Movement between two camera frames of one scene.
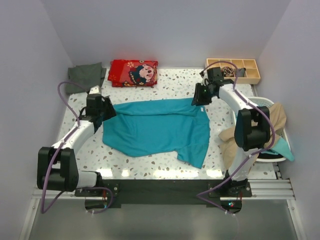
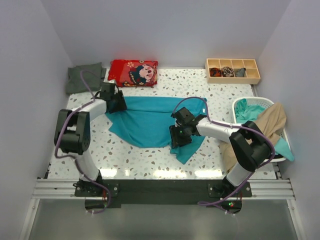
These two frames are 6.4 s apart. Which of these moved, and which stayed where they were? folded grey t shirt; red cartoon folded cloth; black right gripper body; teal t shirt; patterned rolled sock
Moved: teal t shirt; black right gripper body
Stayed: red cartoon folded cloth; patterned rolled sock; folded grey t shirt
